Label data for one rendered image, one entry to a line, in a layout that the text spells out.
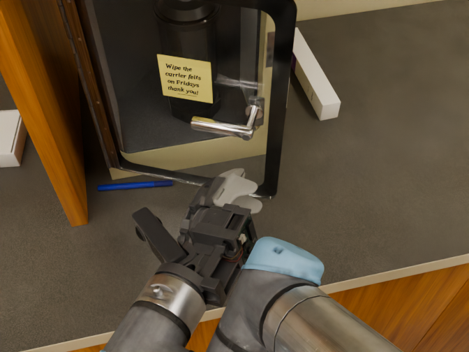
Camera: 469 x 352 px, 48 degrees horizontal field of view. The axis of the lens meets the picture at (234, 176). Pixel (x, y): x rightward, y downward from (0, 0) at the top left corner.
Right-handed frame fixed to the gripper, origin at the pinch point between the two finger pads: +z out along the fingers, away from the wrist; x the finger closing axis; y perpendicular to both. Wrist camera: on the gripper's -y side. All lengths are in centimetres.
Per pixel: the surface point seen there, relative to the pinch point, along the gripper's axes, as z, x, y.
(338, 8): 77, -12, -9
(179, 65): 4.9, 14.8, -7.4
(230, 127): 2.5, 6.8, -0.2
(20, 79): -8.4, 20.0, -22.2
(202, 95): 5.9, 9.4, -5.8
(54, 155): -6.8, 5.5, -26.0
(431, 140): 41, -23, 21
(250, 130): 3.0, 6.1, 2.5
